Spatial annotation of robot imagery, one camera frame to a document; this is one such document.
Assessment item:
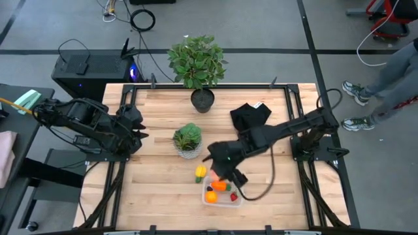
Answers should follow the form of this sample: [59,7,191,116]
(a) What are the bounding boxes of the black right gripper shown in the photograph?
[202,139,246,182]

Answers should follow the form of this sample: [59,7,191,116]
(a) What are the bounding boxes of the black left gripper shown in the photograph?
[112,104,150,155]

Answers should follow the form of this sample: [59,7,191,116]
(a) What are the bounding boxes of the orange toy carrot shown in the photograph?
[210,180,232,193]

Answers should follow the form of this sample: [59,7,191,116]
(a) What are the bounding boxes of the yellow toy bell pepper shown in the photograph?
[195,164,208,184]

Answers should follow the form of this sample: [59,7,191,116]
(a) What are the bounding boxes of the clear plastic food container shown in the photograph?
[201,174,244,209]

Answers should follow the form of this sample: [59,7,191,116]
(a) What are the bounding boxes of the succulent in triangle-patterned pot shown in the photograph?
[172,122,204,160]

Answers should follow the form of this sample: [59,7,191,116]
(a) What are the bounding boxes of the black cloth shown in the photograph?
[229,102,272,133]

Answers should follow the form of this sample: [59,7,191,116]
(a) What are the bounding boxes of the black computer tower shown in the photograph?
[51,48,144,102]

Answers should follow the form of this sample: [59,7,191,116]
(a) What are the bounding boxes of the black wifi antenna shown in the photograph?
[120,37,140,60]

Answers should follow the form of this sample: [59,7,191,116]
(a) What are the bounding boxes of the leafy plant in black pot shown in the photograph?
[167,34,229,114]

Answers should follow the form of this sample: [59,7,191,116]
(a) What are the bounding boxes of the mint green stapler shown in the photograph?
[12,89,42,116]

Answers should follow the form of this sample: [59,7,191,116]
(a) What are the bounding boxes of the black side table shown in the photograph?
[0,83,86,232]

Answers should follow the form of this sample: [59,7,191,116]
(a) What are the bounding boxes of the pink cloth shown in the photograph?
[0,130,18,189]

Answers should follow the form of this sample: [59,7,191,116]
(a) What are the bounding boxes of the person's grey sneaker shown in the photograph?
[341,116,376,132]
[342,80,372,106]

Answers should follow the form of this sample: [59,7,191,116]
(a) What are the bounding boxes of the person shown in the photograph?
[359,37,418,125]

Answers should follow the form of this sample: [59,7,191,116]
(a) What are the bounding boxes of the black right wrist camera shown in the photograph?
[232,168,249,190]

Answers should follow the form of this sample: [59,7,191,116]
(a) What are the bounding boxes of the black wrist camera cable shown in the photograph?
[240,145,277,202]

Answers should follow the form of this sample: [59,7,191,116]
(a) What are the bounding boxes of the black aluminium table frame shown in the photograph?
[78,83,362,235]

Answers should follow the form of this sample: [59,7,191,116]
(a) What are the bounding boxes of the coiled black cable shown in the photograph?
[129,8,157,33]

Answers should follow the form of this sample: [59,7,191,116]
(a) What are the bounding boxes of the yellow cable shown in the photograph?
[0,97,33,115]

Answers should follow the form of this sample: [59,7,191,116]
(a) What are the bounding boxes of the white cable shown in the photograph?
[355,0,401,68]

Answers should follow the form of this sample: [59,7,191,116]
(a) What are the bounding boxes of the red frame chair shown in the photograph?
[346,0,418,40]

